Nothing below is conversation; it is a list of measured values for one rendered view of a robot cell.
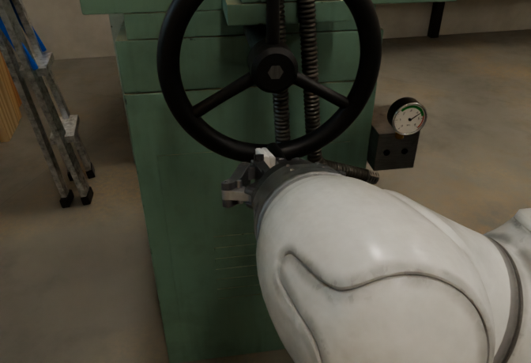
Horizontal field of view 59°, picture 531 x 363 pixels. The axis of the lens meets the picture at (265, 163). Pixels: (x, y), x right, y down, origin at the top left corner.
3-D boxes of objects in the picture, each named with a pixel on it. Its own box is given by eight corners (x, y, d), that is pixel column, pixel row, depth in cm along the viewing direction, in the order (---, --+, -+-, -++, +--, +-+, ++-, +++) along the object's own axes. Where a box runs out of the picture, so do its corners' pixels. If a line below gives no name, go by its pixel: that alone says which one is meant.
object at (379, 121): (374, 172, 88) (379, 134, 84) (353, 141, 99) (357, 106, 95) (416, 168, 90) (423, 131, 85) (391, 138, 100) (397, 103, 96)
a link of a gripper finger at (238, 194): (283, 212, 43) (226, 217, 42) (272, 197, 48) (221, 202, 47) (282, 187, 43) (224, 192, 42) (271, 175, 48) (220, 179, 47)
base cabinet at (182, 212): (166, 366, 114) (118, 96, 77) (171, 219, 163) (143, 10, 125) (344, 342, 120) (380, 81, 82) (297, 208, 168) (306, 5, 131)
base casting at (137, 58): (120, 94, 77) (111, 39, 72) (144, 10, 126) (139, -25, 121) (380, 79, 83) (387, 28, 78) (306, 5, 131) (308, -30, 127)
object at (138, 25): (126, 39, 73) (122, 13, 71) (137, 8, 90) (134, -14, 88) (373, 29, 78) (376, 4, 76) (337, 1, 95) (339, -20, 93)
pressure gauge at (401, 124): (389, 146, 83) (395, 103, 78) (381, 136, 86) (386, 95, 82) (422, 144, 83) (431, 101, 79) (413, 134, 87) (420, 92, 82)
